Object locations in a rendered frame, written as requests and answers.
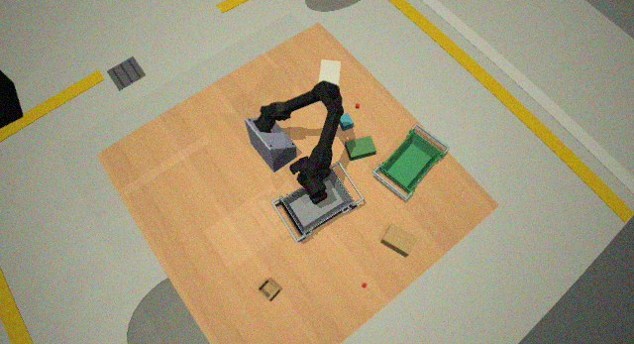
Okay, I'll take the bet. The green rectangular block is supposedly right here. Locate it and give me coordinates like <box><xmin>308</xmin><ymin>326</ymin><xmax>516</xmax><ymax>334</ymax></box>
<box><xmin>345</xmin><ymin>136</ymin><xmax>376</xmax><ymax>161</ymax></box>

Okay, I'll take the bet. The small teal block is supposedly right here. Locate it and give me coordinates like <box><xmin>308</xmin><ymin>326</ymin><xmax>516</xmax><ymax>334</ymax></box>
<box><xmin>339</xmin><ymin>112</ymin><xmax>354</xmax><ymax>131</ymax></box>

